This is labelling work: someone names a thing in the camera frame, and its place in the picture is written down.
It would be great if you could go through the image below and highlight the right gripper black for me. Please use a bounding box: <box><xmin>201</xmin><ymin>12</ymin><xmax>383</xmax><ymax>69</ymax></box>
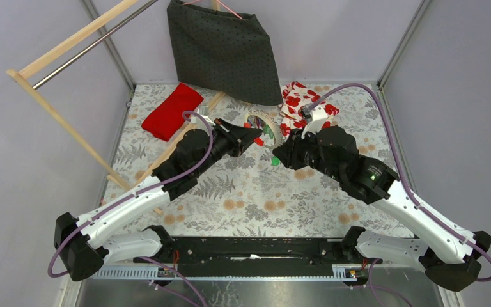
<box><xmin>271</xmin><ymin>125</ymin><xmax>343</xmax><ymax>182</ymax></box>

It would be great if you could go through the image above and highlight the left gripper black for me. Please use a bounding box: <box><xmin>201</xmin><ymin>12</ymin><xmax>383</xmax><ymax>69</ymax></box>
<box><xmin>194</xmin><ymin>118</ymin><xmax>263</xmax><ymax>177</ymax></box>

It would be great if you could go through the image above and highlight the green key tag with key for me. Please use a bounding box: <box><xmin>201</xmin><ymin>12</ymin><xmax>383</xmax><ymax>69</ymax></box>
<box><xmin>271</xmin><ymin>156</ymin><xmax>281</xmax><ymax>166</ymax></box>

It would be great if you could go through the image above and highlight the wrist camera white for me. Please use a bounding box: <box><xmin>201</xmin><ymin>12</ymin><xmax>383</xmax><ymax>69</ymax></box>
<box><xmin>191</xmin><ymin>105</ymin><xmax>214</xmax><ymax>128</ymax></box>
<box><xmin>300</xmin><ymin>104</ymin><xmax>329</xmax><ymax>139</ymax></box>

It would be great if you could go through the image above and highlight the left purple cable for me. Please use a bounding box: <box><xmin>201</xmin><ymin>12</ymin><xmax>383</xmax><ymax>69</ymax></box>
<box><xmin>47</xmin><ymin>111</ymin><xmax>215</xmax><ymax>307</ymax></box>

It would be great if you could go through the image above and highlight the dark dotted skirt hanging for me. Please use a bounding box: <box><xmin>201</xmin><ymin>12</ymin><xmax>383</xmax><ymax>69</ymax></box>
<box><xmin>166</xmin><ymin>1</ymin><xmax>283</xmax><ymax>106</ymax></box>

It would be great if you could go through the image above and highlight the purple cable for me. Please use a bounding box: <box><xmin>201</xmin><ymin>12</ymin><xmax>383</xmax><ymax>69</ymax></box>
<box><xmin>47</xmin><ymin>111</ymin><xmax>215</xmax><ymax>307</ymax></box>
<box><xmin>302</xmin><ymin>83</ymin><xmax>491</xmax><ymax>307</ymax></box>

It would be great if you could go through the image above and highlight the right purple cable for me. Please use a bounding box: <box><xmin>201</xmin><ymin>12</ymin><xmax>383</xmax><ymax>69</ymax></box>
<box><xmin>302</xmin><ymin>83</ymin><xmax>491</xmax><ymax>307</ymax></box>

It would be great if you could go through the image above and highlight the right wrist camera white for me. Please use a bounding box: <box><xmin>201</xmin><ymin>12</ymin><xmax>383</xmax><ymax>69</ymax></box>
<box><xmin>300</xmin><ymin>104</ymin><xmax>329</xmax><ymax>139</ymax></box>

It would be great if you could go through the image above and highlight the wooden drying rack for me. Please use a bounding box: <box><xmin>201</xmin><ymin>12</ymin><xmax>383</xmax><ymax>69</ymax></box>
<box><xmin>6</xmin><ymin>0</ymin><xmax>226</xmax><ymax>215</ymax></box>

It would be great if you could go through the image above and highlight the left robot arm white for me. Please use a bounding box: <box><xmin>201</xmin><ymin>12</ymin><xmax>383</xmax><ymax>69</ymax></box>
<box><xmin>48</xmin><ymin>118</ymin><xmax>262</xmax><ymax>281</ymax></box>

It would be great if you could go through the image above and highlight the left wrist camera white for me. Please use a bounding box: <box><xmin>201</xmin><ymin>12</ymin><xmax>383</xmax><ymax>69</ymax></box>
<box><xmin>191</xmin><ymin>105</ymin><xmax>214</xmax><ymax>128</ymax></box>

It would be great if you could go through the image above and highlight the red floral folded cloth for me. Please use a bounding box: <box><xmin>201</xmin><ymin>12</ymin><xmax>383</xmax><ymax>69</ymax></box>
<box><xmin>279</xmin><ymin>81</ymin><xmax>320</xmax><ymax>140</ymax></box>

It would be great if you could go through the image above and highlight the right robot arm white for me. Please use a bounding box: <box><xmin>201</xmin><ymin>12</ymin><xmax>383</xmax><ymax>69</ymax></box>
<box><xmin>272</xmin><ymin>126</ymin><xmax>491</xmax><ymax>292</ymax></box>

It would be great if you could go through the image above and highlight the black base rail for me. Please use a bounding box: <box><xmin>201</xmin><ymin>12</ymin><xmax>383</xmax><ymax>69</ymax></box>
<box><xmin>152</xmin><ymin>236</ymin><xmax>372</xmax><ymax>278</ymax></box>

